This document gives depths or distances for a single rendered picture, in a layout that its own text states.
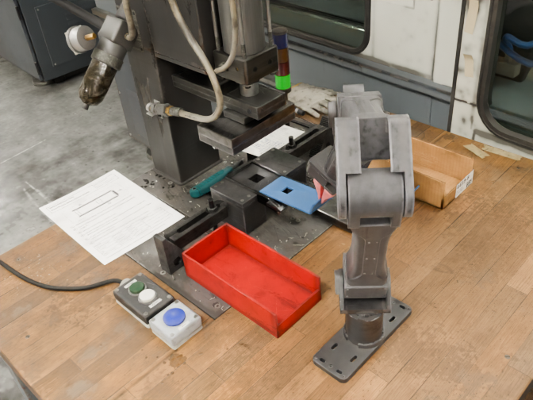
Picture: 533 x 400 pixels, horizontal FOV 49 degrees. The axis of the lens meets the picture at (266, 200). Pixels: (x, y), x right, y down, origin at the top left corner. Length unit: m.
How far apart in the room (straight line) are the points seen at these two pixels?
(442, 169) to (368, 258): 0.61
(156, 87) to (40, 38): 2.98
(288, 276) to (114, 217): 0.46
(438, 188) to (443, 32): 0.48
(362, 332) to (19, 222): 2.35
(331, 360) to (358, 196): 0.37
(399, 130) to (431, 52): 0.94
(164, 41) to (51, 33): 3.08
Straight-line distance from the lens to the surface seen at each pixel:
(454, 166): 1.39
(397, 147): 0.72
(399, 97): 1.74
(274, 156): 1.33
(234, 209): 1.23
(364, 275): 0.89
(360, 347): 1.02
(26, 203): 3.23
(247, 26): 1.09
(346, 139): 0.72
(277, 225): 1.27
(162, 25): 1.21
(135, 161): 3.31
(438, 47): 1.63
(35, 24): 4.24
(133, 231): 1.32
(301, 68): 1.98
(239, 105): 1.15
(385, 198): 0.71
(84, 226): 1.38
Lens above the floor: 1.71
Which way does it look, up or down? 37 degrees down
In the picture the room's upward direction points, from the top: 6 degrees counter-clockwise
